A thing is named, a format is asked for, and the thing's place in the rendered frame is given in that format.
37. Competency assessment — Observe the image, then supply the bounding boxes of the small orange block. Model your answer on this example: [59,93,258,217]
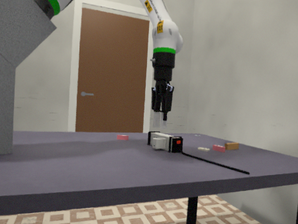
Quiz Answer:
[224,142,239,150]

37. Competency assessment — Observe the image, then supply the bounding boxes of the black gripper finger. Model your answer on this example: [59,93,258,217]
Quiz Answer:
[152,85,162,127]
[159,84,174,129]

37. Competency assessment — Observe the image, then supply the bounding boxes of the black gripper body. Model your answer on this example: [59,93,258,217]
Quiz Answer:
[154,67,172,93]

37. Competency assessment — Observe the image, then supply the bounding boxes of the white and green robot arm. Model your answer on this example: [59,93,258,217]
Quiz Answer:
[34,0,183,69]

